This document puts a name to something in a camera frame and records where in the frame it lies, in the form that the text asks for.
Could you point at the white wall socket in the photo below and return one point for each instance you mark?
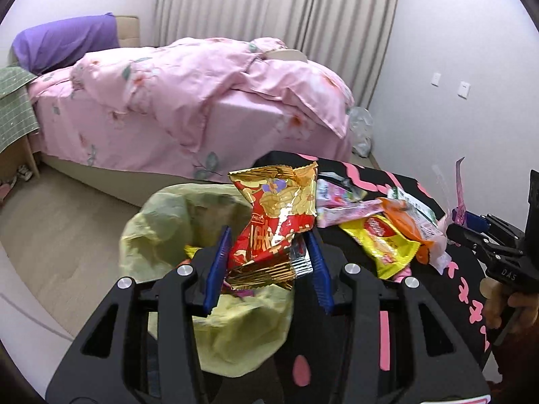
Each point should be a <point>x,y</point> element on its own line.
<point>463,89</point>
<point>436,78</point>

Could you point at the pink floral duvet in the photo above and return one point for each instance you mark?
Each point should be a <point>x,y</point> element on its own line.
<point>189,75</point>

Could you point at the person's right hand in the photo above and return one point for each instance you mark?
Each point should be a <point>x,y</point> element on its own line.
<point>492,307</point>

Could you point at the green checkered cloth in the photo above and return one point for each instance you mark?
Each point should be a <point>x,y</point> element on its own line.
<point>14,101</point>

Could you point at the silver-edged dark snack wrapper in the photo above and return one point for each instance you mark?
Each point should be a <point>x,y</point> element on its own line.
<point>301,261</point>

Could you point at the beige striped curtain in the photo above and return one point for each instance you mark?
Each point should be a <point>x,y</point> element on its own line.
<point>273,8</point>

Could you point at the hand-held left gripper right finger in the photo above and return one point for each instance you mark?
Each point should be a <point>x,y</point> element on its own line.
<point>318,269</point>

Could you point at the wooden nightstand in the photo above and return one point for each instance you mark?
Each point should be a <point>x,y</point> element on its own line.
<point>27,155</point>

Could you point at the yellow packet with red logo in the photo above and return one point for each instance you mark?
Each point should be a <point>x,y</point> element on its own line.
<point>383,244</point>

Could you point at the purple pillow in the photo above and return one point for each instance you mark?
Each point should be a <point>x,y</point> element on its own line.
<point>63,42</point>

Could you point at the green and white packet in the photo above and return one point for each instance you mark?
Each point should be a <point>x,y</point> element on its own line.
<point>414,204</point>

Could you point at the pink bottle pack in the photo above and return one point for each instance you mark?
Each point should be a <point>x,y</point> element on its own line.
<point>349,214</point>

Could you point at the beige bed with pink sheet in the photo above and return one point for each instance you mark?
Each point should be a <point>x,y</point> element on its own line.
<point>236,122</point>

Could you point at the red and gold snack packet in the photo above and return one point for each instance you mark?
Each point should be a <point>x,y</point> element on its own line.
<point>273,219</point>

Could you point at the cream cushion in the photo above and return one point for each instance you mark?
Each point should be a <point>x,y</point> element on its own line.
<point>286,55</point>

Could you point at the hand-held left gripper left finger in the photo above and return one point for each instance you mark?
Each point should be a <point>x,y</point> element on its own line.
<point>219,269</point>

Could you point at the white plastic bag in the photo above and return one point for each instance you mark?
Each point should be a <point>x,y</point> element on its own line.
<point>361,130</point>

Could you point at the colourful pink printed packet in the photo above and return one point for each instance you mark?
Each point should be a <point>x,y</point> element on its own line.
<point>337,191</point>

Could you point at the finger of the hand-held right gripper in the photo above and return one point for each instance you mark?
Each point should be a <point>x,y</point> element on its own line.
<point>471,237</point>
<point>467,219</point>

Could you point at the clear pink wrapper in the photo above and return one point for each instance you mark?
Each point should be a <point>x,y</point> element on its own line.
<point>459,193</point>

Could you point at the yellow snack packet in bin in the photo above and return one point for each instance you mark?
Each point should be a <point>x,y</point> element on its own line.
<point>193,252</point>

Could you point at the bin with yellow-green bag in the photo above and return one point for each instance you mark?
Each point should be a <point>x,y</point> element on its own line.
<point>168,219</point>

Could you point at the black table with pink shapes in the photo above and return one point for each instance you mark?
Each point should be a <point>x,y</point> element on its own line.
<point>459,269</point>

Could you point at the orange snack packet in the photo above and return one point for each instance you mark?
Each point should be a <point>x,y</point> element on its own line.
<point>410,223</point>

